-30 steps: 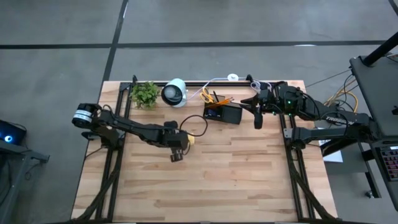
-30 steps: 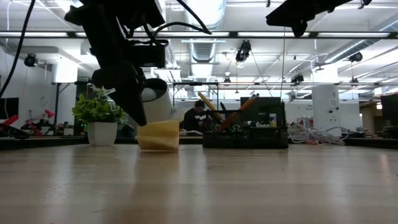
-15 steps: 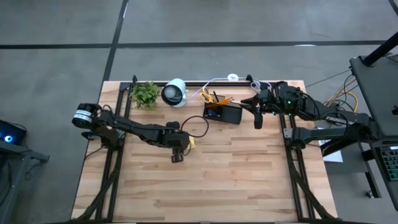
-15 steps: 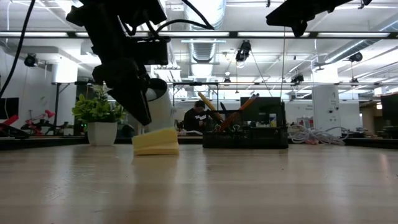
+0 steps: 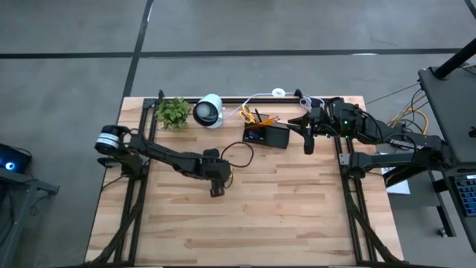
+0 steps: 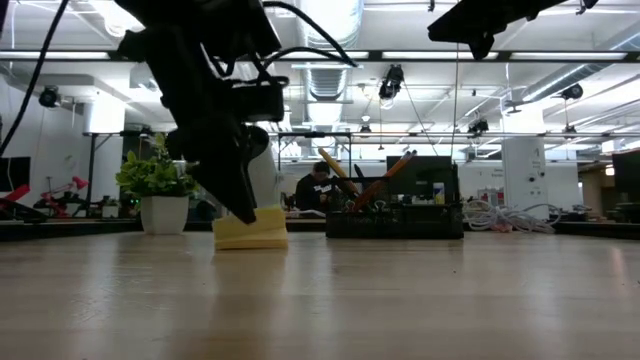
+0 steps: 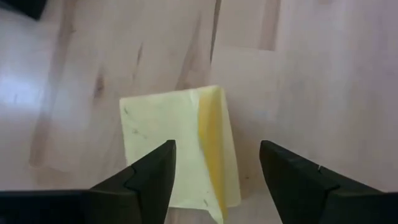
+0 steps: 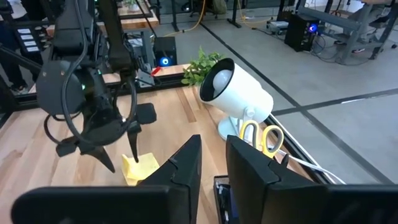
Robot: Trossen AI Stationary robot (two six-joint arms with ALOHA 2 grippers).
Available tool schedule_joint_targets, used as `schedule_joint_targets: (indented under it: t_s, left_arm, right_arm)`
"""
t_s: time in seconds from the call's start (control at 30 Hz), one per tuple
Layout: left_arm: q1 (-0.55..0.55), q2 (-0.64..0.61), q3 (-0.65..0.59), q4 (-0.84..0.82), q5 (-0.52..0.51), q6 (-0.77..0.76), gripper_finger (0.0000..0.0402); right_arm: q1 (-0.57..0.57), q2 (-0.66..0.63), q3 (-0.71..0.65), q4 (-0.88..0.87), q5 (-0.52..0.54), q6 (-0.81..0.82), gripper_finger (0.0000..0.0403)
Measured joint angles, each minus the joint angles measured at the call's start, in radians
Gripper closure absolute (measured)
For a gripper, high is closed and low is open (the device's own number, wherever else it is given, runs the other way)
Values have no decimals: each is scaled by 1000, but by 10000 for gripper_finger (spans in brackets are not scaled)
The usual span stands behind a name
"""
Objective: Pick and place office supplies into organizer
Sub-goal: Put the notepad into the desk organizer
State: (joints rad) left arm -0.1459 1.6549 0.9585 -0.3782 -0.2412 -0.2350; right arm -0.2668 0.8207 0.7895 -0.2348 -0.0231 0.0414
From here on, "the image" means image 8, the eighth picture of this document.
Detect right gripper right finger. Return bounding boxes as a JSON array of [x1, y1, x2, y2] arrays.
[[225, 134, 398, 224]]

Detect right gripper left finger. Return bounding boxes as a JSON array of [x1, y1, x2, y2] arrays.
[[10, 133, 203, 224]]

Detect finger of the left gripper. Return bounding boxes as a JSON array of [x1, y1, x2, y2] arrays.
[[126, 123, 143, 164], [78, 145, 116, 174]]

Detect yellow sticky note pad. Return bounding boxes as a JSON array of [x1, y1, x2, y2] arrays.
[[120, 152, 161, 187]]

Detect yellow handled scissors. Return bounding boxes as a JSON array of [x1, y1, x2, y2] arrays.
[[238, 119, 285, 159]]

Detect black mesh desk organizer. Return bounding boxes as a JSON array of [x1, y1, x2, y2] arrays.
[[212, 175, 241, 224]]

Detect grey office desk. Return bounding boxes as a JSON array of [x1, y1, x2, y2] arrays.
[[297, 0, 398, 65]]

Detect black computer with blue light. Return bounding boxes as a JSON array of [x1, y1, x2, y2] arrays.
[[152, 36, 178, 67], [284, 13, 320, 53]]

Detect green plant in white pot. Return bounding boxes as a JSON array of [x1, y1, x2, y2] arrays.
[[180, 45, 224, 88]]

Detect person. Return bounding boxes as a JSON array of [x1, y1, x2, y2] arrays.
[[0, 0, 30, 96], [348, 0, 398, 54]]

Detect wooden workstation table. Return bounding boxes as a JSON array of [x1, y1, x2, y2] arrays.
[[116, 0, 160, 31]]

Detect black control box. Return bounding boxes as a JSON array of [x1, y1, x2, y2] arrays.
[[14, 26, 46, 54]]

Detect small potted plant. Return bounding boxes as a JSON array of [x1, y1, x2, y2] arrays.
[[123, 0, 142, 12]]

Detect white lamp cable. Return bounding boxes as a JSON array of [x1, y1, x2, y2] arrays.
[[269, 114, 346, 185]]

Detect yellow floor cable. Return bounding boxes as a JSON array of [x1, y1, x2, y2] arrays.
[[164, 0, 274, 37]]

